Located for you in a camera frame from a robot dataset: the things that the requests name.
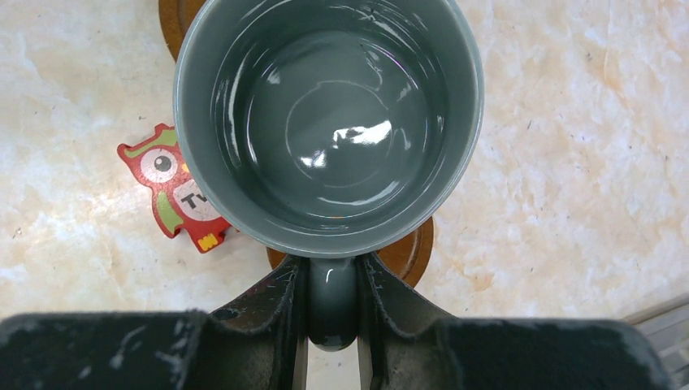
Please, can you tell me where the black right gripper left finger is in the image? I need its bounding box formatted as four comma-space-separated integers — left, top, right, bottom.
1, 256, 308, 389

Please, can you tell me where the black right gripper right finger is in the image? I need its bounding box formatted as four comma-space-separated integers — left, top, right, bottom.
356, 253, 674, 389

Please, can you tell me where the grey blue mug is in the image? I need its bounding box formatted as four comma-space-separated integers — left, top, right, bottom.
174, 1, 484, 352

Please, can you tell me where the red owl toy block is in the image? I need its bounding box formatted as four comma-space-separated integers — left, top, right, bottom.
117, 123, 232, 254

